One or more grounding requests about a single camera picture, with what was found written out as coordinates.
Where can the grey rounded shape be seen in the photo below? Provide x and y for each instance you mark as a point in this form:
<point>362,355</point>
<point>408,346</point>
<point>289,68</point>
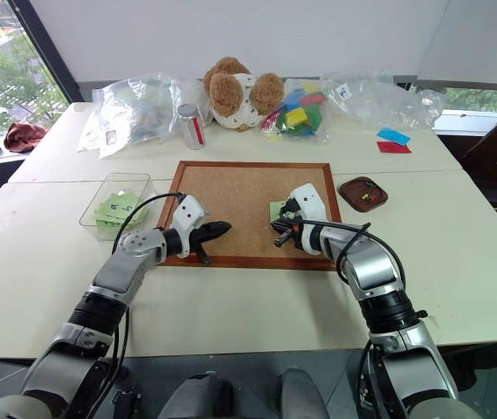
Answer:
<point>302,393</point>
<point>200,395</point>

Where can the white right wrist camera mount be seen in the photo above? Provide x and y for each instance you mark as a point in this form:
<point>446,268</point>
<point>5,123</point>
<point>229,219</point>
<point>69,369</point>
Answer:
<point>313,203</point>

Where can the brown and white plush toy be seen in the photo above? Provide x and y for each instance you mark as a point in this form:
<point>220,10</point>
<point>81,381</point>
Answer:
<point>230,96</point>

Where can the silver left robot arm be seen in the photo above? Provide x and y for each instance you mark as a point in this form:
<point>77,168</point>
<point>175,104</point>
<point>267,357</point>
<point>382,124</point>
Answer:
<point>115,272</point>

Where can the green note with handwriting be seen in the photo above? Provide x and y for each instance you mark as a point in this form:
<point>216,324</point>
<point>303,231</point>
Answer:
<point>119,208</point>

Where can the blue paper note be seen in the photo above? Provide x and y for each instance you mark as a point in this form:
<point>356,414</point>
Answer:
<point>394,135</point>

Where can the green sticky note stack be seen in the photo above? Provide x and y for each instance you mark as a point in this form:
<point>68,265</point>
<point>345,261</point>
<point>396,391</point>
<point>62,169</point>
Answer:
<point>107,223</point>

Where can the wood-framed cork board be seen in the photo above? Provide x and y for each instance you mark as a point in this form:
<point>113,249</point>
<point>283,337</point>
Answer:
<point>239,196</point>

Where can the red paper note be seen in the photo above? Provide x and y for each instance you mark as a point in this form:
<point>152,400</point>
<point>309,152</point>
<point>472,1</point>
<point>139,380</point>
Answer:
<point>394,148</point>

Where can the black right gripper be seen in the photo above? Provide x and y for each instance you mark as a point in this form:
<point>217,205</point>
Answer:
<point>292,227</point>

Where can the bag of coloured blocks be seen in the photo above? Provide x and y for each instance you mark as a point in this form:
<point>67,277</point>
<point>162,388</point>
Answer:
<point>298,115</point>

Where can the black window frame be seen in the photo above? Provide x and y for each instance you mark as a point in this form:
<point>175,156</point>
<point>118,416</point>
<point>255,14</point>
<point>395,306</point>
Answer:
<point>45,48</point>

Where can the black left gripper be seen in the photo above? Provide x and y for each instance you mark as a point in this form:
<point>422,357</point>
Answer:
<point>196,238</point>

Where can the large clear plastic bag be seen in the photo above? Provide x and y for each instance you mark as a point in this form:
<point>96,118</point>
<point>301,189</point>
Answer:
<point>139,105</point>

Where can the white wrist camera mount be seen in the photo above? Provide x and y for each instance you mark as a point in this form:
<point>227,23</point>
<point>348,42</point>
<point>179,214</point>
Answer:
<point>188,216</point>
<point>313,203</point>

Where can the brown square tray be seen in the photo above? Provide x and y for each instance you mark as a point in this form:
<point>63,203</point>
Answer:
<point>353,192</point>

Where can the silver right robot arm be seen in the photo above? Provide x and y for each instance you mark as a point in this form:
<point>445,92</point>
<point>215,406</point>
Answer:
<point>372,266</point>

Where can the clear plastic box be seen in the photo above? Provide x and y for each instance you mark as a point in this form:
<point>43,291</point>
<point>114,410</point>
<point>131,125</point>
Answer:
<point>99,183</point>

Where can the clear bag with blue label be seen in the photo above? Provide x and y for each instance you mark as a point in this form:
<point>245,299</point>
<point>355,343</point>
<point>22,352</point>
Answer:
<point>374,98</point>

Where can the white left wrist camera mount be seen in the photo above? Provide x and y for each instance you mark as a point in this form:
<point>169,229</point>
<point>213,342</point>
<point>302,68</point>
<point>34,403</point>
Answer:
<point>188,216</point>

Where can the flat bag with red label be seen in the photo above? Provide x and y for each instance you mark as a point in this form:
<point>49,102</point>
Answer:
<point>99,142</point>

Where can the plain green sticky note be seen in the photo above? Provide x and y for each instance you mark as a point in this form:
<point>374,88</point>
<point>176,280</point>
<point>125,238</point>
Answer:
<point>274,211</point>

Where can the silver metal can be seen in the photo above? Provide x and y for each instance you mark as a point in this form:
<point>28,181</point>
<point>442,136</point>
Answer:
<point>191,126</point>

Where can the dark red cloth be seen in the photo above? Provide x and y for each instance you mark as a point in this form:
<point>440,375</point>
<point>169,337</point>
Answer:
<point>23,136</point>

